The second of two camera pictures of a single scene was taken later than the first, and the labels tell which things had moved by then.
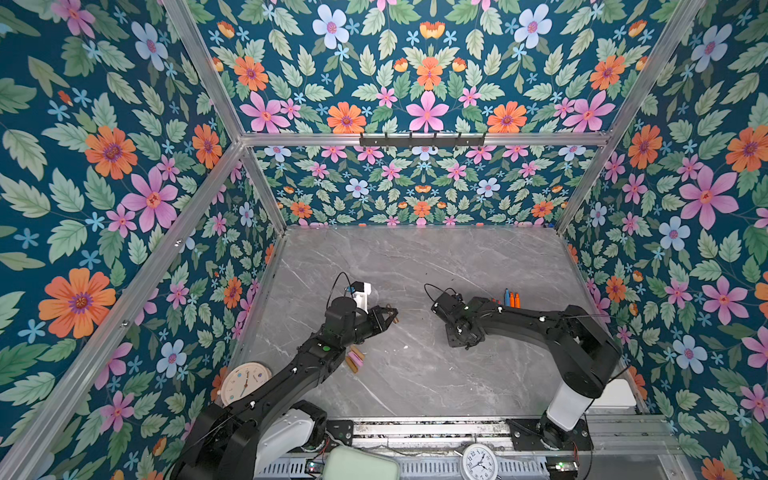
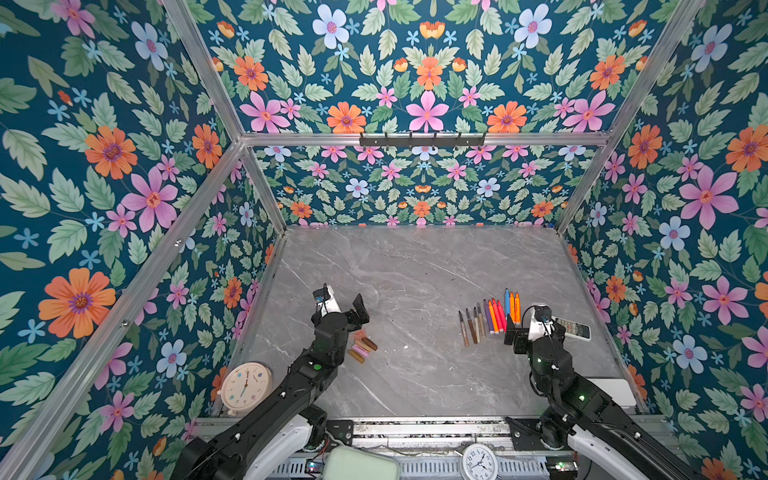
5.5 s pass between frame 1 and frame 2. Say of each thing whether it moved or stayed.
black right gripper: moved
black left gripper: moved
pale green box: stayed
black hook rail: stayed
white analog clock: stayed
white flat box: stayed
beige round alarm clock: stayed
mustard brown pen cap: moved
